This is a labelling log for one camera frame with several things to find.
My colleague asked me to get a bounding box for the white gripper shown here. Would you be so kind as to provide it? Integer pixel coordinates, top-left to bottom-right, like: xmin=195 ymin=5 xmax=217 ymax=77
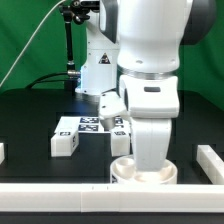
xmin=119 ymin=75 xmax=179 ymax=172

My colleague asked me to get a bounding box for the white round stool seat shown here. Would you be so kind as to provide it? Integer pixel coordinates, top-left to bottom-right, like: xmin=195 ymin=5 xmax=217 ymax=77
xmin=110 ymin=155 xmax=178 ymax=184

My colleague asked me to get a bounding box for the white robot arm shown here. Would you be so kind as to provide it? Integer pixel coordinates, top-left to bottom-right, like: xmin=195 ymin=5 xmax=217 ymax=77
xmin=80 ymin=0 xmax=216 ymax=172

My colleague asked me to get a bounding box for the white rail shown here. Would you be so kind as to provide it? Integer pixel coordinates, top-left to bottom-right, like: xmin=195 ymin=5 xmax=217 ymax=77
xmin=0 ymin=183 xmax=224 ymax=213
xmin=196 ymin=145 xmax=224 ymax=185

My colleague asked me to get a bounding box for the black cable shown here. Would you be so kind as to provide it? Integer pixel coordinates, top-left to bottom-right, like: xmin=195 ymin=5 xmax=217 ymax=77
xmin=25 ymin=72 xmax=81 ymax=90

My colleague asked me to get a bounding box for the white front rail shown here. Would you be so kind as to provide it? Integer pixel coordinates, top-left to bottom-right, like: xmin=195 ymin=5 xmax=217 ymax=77
xmin=0 ymin=183 xmax=224 ymax=213

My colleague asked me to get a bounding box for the white left block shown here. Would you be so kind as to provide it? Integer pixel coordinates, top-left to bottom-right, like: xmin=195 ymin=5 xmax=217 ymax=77
xmin=0 ymin=143 xmax=5 ymax=165

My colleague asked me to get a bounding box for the black camera on mount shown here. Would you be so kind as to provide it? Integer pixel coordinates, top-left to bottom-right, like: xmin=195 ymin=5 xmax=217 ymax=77
xmin=72 ymin=0 xmax=100 ymax=10

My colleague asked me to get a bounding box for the white cable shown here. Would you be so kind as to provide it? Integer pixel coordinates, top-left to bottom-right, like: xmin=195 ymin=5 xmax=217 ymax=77
xmin=0 ymin=0 xmax=68 ymax=88

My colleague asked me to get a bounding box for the white paper marker sheet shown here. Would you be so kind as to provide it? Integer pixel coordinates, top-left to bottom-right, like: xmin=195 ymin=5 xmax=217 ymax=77
xmin=55 ymin=115 xmax=134 ymax=135

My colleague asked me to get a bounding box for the white right rail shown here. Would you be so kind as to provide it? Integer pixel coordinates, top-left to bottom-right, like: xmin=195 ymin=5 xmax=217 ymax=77
xmin=196 ymin=145 xmax=224 ymax=185

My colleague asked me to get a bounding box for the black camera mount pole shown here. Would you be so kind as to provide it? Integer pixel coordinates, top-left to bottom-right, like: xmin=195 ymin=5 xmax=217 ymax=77
xmin=59 ymin=3 xmax=80 ymax=94

